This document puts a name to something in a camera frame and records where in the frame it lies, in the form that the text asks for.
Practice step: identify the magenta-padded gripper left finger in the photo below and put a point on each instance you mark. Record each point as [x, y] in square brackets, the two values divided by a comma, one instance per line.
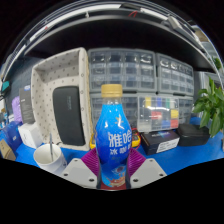
[80, 171]

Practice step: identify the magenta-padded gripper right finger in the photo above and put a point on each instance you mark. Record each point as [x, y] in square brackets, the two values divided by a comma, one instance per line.
[146, 171]

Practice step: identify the white paper cup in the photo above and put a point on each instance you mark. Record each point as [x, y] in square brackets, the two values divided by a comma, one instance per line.
[58, 163]

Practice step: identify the black box white label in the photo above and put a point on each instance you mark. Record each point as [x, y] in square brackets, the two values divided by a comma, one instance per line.
[159, 141]

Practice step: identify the thin metal stirring stick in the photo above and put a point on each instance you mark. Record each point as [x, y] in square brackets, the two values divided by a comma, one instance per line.
[51, 146]

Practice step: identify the blue drink bottle gold cap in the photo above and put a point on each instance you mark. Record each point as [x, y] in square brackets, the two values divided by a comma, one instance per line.
[113, 133]

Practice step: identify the black zippered pouch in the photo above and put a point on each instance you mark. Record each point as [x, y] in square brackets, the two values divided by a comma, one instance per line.
[68, 115]

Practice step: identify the black hard carrying case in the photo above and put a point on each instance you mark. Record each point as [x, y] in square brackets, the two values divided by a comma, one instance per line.
[193, 135]

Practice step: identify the clear drawer cabinet colourful contents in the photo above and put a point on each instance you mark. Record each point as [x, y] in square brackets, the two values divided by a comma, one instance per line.
[156, 111]

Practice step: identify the white cardboard box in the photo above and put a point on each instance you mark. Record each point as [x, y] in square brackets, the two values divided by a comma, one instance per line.
[30, 135]

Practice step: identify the brown cardboard box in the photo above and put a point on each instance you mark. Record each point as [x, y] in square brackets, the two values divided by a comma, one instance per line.
[6, 150]

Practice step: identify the blue plastic bag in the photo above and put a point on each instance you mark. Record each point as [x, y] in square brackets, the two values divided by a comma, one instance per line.
[12, 135]

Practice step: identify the polka-dot fabric storage basket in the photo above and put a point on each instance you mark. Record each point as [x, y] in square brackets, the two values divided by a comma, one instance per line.
[46, 100]

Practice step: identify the dark grey upright box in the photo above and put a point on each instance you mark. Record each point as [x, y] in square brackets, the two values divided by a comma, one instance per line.
[26, 105]

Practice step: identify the purple soft pouch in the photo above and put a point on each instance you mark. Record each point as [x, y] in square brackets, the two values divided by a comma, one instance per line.
[16, 110]

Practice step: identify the green leafy potted plant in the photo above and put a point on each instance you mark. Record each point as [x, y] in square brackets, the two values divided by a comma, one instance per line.
[210, 106]

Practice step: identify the grey small-parts drawer cabinet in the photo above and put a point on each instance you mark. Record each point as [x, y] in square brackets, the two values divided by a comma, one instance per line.
[121, 68]
[175, 75]

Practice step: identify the black overhead desk shelf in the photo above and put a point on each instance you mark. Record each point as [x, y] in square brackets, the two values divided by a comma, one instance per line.
[116, 31]

